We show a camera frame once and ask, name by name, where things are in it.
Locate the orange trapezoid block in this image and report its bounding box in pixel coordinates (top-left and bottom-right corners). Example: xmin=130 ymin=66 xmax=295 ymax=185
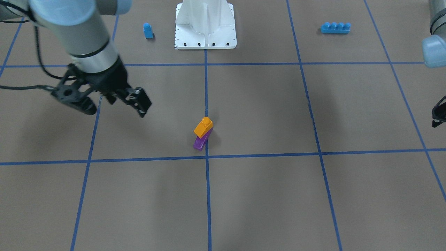
xmin=194 ymin=116 xmax=214 ymax=138

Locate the purple trapezoid block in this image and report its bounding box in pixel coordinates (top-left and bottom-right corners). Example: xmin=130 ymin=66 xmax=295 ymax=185
xmin=193 ymin=128 xmax=213 ymax=151

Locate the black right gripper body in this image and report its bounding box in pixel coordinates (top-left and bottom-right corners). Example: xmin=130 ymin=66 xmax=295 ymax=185
xmin=51 ymin=57 xmax=131 ymax=115

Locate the white camera mast base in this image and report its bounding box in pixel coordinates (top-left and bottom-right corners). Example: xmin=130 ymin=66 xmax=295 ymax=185
xmin=174 ymin=0 xmax=237 ymax=50

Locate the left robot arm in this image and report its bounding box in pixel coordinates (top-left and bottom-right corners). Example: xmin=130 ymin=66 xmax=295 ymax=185
xmin=422 ymin=0 xmax=446 ymax=128

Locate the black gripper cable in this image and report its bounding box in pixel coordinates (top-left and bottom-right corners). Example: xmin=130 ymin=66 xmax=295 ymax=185
xmin=0 ymin=17 xmax=75 ymax=92

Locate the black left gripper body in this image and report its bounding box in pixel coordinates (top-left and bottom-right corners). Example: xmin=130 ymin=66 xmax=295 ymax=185
xmin=431 ymin=96 xmax=446 ymax=128

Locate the blue four-stud block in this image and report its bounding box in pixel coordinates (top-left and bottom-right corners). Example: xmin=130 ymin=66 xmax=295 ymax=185
xmin=320 ymin=22 xmax=352 ymax=34

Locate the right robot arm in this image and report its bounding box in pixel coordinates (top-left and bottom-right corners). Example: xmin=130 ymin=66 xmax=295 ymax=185
xmin=1 ymin=0 xmax=152 ymax=118

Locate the small blue block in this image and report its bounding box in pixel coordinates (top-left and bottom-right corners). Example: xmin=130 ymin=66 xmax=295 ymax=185
xmin=143 ymin=23 xmax=154 ymax=39

